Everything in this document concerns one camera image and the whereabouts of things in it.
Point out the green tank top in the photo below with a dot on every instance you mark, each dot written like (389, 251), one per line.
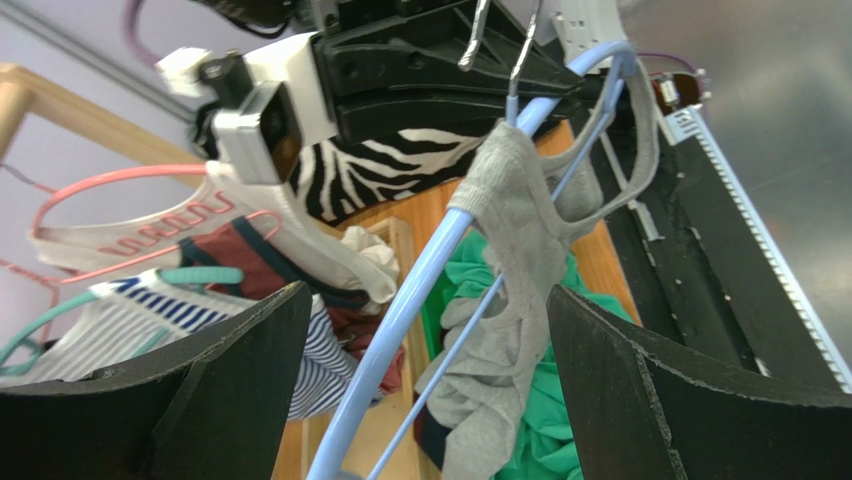
(546, 412)

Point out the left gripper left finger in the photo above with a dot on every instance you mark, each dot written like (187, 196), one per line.
(213, 405)

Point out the pink plastic hanger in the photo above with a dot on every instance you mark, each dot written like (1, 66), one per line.
(103, 204)

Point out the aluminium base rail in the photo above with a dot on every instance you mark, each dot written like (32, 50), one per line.
(704, 270)

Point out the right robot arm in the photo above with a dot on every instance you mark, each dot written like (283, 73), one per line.
(557, 32)

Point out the green plastic tray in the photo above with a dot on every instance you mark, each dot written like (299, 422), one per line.
(433, 308)

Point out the wooden clothes rack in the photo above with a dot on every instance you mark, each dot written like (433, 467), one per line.
(25, 93)

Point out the blue striped tank top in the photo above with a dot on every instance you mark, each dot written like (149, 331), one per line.
(324, 372)

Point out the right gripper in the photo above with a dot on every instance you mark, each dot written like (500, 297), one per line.
(396, 45)

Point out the light blue plastic hanger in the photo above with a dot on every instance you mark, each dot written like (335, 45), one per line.
(411, 296)

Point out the zebra print blanket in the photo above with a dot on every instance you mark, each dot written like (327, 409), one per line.
(335, 180)

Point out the teal plastic hanger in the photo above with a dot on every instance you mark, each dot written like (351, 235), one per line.
(118, 320)

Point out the grey tank top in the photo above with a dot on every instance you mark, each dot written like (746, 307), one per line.
(530, 209)

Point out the white tank top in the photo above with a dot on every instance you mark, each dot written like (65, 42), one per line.
(293, 233)

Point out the maroon printed tank top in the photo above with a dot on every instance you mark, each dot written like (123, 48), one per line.
(267, 270)

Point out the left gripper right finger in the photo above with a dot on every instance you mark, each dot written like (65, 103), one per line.
(642, 406)

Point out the navy maroon tank top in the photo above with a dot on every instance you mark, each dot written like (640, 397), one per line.
(431, 436)

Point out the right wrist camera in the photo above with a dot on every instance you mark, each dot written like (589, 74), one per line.
(272, 103)

